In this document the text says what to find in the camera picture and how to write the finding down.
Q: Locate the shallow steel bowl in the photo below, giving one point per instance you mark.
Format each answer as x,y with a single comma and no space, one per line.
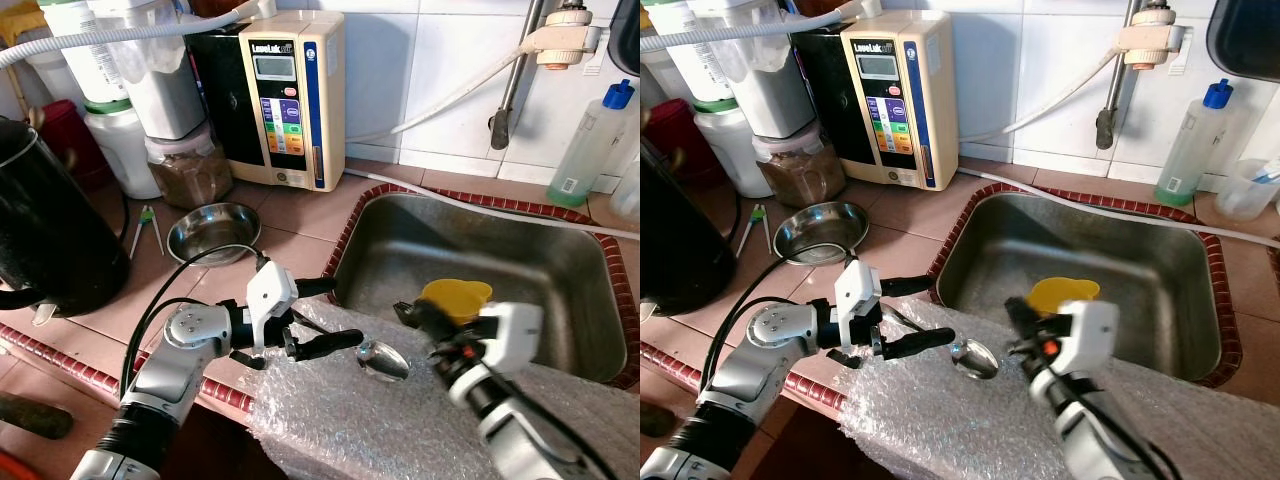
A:
210,235
820,232

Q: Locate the dark red canister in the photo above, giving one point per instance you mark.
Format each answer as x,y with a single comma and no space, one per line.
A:
65,140
675,135

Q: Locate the steel faucet pipe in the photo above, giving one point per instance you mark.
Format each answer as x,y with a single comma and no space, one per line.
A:
1120,90
515,90

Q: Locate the yellow plastic spouted bowl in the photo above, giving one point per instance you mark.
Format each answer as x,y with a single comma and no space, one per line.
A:
1065,292
455,295

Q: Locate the black hanging pan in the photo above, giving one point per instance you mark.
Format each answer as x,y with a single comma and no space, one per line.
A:
627,35
1250,35

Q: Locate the steel spoon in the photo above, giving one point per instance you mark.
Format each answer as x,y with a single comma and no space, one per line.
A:
975,360
385,362

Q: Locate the small black plastic clip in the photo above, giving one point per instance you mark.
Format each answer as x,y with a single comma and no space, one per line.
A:
248,361
845,359

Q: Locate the black electric kettle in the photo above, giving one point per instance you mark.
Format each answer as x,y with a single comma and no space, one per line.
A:
680,230
55,220

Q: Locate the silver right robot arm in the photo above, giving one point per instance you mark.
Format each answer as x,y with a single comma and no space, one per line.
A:
1090,440
510,430

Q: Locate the translucent plastic container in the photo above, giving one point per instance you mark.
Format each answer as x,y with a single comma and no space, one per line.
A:
50,80

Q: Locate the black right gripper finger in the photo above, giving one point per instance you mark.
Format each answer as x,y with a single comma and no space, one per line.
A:
1021,316
418,322

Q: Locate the cream and black water ionizer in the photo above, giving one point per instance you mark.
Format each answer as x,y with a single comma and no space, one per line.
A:
900,110
290,110

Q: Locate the clear bottle with blue cap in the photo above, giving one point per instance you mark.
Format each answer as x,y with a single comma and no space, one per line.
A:
1195,150
590,150

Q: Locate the steel sink basin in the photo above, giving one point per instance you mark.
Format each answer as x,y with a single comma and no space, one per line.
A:
520,245
1150,250

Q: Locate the jar of brown powder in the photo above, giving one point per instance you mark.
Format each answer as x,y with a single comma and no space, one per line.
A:
190,178
800,178

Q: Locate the cream faucet diverter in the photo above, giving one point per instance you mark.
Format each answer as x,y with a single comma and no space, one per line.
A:
565,40
1153,40

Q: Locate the clear plastic cup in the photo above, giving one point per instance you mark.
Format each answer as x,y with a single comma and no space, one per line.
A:
628,198
1245,195

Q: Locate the white labelled bottle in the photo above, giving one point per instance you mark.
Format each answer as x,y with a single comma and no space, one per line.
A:
85,60
690,60

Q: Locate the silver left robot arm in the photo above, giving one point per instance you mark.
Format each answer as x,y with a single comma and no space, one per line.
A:
755,375
165,380

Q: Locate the clear bubble wrap sheet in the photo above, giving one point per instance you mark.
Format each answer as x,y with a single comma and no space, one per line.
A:
340,430
940,430

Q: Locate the white plastic wrapped container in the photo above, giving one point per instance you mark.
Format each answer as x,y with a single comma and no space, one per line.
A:
160,80
765,80

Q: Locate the white jug with green lid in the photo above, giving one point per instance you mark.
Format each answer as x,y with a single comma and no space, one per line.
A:
122,150
730,150

